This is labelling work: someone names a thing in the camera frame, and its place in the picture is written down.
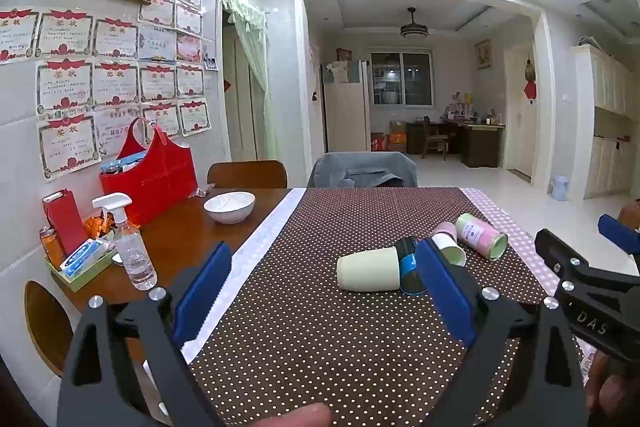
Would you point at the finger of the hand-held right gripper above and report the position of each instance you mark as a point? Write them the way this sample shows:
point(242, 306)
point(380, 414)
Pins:
point(557, 249)
point(617, 231)

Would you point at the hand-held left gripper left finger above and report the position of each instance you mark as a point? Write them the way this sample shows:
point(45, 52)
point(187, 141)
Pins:
point(202, 292)

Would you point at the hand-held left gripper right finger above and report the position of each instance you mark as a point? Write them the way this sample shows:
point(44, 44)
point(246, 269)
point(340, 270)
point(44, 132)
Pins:
point(445, 292)

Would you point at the pale green cup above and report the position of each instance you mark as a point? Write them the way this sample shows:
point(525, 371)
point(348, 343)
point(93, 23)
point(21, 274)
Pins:
point(367, 269)

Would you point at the black cup with blue label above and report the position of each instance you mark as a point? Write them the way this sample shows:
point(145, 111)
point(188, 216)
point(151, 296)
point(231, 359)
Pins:
point(411, 272)

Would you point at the white cup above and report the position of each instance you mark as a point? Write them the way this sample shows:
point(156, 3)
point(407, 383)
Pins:
point(452, 252)

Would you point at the pink and green cup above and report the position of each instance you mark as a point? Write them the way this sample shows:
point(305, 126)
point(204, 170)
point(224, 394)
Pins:
point(482, 234)

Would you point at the person's right hand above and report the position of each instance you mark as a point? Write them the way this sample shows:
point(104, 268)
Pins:
point(607, 389)

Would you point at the person's left hand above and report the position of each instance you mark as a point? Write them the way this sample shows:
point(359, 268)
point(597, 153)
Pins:
point(300, 416)

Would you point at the blue bin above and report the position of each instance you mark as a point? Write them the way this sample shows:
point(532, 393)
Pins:
point(560, 189)

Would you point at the clear spray bottle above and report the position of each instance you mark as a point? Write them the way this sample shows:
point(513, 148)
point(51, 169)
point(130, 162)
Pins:
point(134, 252)

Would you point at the white bowl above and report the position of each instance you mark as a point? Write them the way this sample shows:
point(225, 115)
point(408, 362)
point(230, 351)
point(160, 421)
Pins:
point(230, 206)

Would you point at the small candy wrapper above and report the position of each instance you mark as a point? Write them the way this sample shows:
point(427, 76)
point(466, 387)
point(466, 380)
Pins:
point(202, 192)

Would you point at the green tray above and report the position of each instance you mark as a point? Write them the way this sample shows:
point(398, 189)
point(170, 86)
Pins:
point(92, 279)

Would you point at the cream cabinet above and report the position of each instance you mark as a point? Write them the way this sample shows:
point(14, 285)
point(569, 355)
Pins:
point(605, 117)

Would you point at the red bag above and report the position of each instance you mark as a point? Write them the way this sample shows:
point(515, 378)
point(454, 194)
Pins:
point(155, 182)

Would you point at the orange snack packet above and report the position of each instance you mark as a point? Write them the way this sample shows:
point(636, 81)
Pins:
point(100, 224)

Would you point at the blue tissue packet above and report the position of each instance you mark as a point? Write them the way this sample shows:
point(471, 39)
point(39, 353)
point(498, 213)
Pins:
point(82, 259)

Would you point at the brown dotted tablecloth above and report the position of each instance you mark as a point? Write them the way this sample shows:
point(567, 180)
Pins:
point(325, 332)

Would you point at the dark wooden desk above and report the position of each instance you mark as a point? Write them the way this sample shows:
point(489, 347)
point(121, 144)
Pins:
point(480, 147)

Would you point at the white door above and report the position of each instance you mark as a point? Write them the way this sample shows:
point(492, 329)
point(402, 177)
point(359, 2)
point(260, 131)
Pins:
point(517, 127)

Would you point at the dark wooden chair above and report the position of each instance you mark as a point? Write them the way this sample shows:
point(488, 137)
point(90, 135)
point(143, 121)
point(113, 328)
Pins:
point(434, 139)

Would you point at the small red box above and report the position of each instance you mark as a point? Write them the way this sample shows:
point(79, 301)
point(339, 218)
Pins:
point(65, 219)

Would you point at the orange bottle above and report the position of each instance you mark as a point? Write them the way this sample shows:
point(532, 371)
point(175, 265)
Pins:
point(52, 249)

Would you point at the grey jacket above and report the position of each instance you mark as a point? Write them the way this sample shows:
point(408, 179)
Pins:
point(345, 169)

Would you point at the red cardboard box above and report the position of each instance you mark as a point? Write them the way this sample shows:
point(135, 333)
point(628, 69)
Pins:
point(397, 139)

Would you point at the red door ornament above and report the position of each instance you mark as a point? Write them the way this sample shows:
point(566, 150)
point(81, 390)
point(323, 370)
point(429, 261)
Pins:
point(530, 82)

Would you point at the white refrigerator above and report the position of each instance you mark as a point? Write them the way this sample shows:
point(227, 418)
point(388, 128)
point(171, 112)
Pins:
point(345, 112)

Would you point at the window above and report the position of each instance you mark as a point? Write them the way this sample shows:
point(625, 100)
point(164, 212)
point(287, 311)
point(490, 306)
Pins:
point(401, 79)

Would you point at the green door curtain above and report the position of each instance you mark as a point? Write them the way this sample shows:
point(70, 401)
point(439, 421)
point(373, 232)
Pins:
point(252, 57)

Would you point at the ceiling fan lamp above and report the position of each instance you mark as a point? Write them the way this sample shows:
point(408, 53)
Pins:
point(413, 29)

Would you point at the framed wall picture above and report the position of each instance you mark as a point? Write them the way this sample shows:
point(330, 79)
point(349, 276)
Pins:
point(483, 53)

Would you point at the group of wall certificates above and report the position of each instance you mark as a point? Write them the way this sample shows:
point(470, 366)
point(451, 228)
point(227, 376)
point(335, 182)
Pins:
point(120, 82)

